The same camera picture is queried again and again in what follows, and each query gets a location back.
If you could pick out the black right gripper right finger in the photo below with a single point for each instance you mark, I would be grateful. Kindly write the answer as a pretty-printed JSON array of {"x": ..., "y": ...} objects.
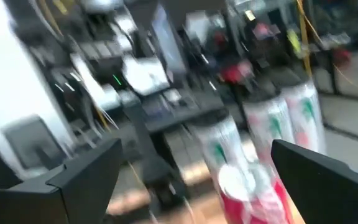
[{"x": 328, "y": 193}]

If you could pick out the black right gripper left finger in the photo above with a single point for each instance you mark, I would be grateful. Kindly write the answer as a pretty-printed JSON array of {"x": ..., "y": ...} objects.
[{"x": 85, "y": 186}]

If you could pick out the dark red soda can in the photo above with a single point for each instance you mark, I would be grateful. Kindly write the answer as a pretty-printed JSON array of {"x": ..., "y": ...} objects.
[{"x": 259, "y": 208}]

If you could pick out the tall white can black lid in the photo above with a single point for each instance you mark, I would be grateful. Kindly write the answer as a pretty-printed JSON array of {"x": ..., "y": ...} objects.
[
  {"x": 269, "y": 124},
  {"x": 222, "y": 146},
  {"x": 304, "y": 115}
]

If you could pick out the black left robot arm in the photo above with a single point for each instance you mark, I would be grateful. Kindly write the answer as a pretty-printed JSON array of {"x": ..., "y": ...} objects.
[{"x": 160, "y": 174}]

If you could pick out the grey box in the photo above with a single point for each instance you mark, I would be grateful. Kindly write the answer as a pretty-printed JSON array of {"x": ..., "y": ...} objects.
[{"x": 33, "y": 143}]

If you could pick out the grey side desk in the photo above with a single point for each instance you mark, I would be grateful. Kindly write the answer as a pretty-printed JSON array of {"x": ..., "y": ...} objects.
[{"x": 182, "y": 115}]

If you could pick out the red object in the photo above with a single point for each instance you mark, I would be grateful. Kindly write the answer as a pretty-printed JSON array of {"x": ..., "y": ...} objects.
[{"x": 233, "y": 74}]

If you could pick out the computer monitor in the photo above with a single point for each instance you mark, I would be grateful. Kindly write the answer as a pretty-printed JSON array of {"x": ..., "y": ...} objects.
[{"x": 168, "y": 40}]

